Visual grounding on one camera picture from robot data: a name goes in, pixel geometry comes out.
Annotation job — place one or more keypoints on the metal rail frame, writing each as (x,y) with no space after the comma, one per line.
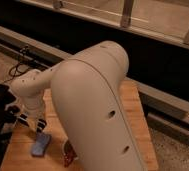
(173,111)

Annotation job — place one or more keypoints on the wooden cutting board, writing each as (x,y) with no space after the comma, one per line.
(18,157)

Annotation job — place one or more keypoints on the red brown small object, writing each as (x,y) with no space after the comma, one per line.
(69,154)

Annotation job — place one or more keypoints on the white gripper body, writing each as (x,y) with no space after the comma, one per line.
(34,110)

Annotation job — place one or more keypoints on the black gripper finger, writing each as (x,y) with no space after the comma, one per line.
(23,119)
(41,124)

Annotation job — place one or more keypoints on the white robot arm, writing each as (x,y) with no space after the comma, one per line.
(86,98)

